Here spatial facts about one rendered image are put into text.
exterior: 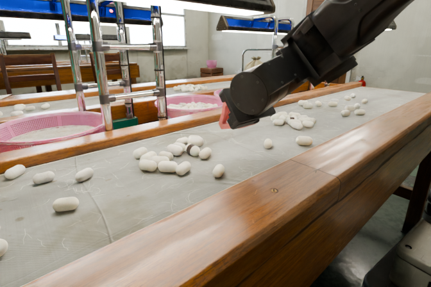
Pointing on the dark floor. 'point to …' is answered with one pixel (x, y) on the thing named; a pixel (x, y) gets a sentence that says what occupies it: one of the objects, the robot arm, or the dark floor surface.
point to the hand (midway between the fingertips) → (222, 124)
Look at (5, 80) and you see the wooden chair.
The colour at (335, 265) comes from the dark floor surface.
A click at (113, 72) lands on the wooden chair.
